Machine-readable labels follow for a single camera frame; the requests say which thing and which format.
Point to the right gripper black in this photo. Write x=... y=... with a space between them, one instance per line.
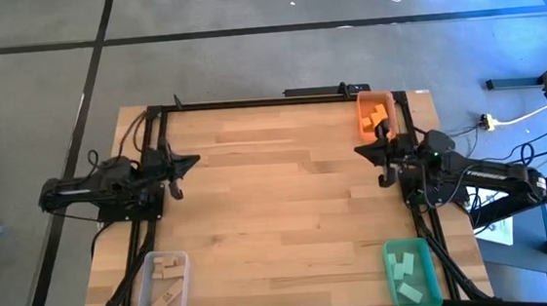
x=398 y=150

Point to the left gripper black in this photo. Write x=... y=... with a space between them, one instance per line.
x=159 y=166

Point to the orange cube block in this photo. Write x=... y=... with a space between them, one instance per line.
x=367 y=122

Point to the orange thick block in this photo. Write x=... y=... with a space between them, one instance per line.
x=381 y=111

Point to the wooden arch block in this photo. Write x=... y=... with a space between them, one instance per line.
x=169 y=261

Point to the wooden thick block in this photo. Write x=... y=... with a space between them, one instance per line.
x=174 y=271

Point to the teal thick block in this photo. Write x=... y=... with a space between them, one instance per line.
x=404 y=265

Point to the wooden plank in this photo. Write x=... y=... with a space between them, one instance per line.
x=166 y=297

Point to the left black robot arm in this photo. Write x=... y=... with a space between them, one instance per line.
x=81 y=190

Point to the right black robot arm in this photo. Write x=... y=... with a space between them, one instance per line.
x=490 y=175

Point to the orange plastic bin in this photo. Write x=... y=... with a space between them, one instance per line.
x=362 y=102

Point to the black flat equipment box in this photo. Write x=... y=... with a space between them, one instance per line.
x=317 y=91

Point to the small wooden block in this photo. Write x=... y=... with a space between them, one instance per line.
x=157 y=275
x=158 y=260

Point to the small teal block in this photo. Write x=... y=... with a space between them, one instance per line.
x=392 y=259

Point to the teal plastic bin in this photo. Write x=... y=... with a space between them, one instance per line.
x=427 y=278

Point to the clear plastic bin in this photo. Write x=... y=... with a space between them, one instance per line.
x=177 y=302

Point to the white paper sheet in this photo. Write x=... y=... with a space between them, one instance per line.
x=500 y=233

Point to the black floor bar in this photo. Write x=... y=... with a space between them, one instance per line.
x=512 y=83

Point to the black table frame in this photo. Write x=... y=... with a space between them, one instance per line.
x=250 y=102

